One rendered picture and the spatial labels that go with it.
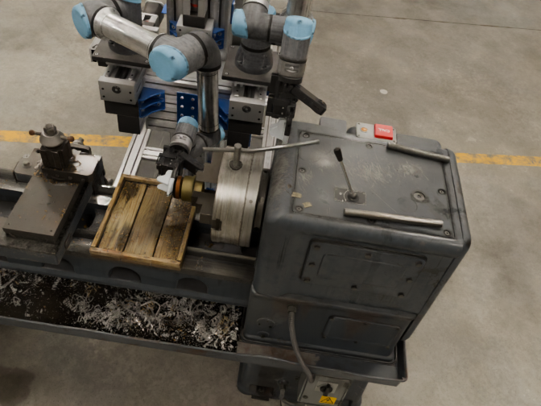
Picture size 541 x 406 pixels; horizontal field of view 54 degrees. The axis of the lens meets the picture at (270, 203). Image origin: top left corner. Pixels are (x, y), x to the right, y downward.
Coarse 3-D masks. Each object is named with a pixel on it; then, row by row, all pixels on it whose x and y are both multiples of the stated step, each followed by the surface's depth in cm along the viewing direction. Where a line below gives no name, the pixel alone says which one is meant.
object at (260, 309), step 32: (256, 256) 184; (256, 320) 188; (288, 320) 186; (320, 320) 184; (352, 320) 180; (384, 320) 179; (416, 320) 178; (352, 352) 197; (384, 352) 196; (256, 384) 232; (352, 384) 223
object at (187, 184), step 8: (176, 176) 170; (184, 176) 169; (192, 176) 170; (176, 184) 168; (184, 184) 167; (192, 184) 167; (200, 184) 169; (176, 192) 168; (184, 192) 167; (192, 192) 168; (184, 200) 170
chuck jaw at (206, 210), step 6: (198, 192) 167; (192, 198) 166; (198, 198) 165; (204, 198) 165; (210, 198) 166; (192, 204) 167; (198, 204) 163; (204, 204) 163; (210, 204) 164; (198, 210) 165; (204, 210) 161; (210, 210) 161; (204, 216) 160; (210, 216) 160; (204, 222) 162; (210, 222) 162; (216, 222) 160; (216, 228) 161
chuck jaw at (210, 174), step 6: (216, 156) 168; (222, 156) 168; (216, 162) 168; (204, 168) 168; (210, 168) 168; (216, 168) 168; (198, 174) 169; (204, 174) 169; (210, 174) 169; (216, 174) 169; (204, 180) 169; (210, 180) 169; (216, 180) 169
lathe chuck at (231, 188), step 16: (224, 160) 159; (240, 160) 160; (224, 176) 157; (240, 176) 157; (224, 192) 156; (240, 192) 156; (224, 208) 156; (240, 208) 156; (224, 224) 159; (240, 224) 158; (224, 240) 165
